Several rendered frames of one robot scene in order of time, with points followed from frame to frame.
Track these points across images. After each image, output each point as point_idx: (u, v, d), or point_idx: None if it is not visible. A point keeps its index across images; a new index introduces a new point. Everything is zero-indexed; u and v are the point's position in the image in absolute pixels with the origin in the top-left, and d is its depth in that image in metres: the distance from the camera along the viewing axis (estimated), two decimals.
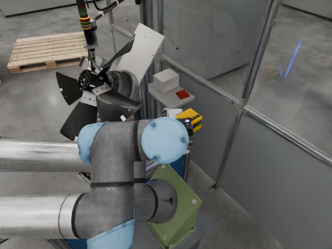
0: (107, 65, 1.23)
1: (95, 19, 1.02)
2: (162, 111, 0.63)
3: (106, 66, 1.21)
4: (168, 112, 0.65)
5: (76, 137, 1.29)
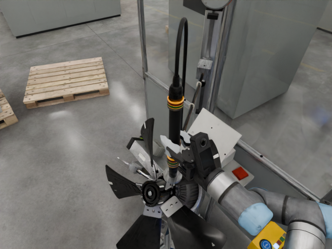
0: None
1: (180, 146, 0.82)
2: None
3: None
4: None
5: None
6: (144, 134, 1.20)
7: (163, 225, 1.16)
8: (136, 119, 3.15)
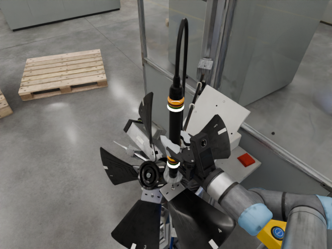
0: None
1: (180, 146, 0.82)
2: None
3: None
4: None
5: (134, 244, 0.98)
6: (142, 112, 1.09)
7: (163, 212, 1.05)
8: (135, 111, 3.04)
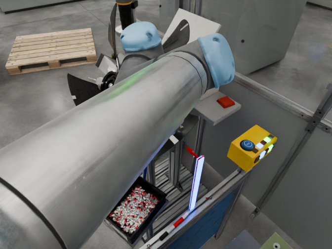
0: None
1: None
2: None
3: None
4: None
5: None
6: (109, 35, 1.04)
7: None
8: None
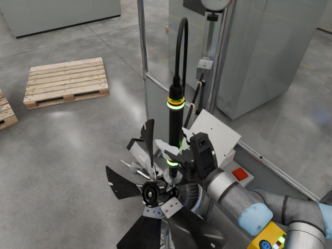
0: None
1: (180, 146, 0.82)
2: None
3: None
4: None
5: (112, 184, 1.26)
6: None
7: (163, 226, 1.17)
8: (136, 119, 3.15)
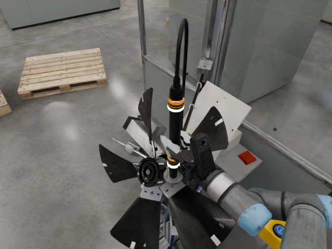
0: None
1: (180, 146, 0.82)
2: None
3: None
4: None
5: (106, 165, 1.13)
6: (209, 119, 0.85)
7: (162, 210, 1.04)
8: (135, 109, 3.02)
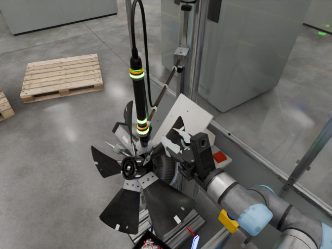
0: None
1: (150, 119, 0.92)
2: None
3: None
4: None
5: (97, 163, 1.36)
6: (176, 126, 1.08)
7: (143, 199, 1.27)
8: None
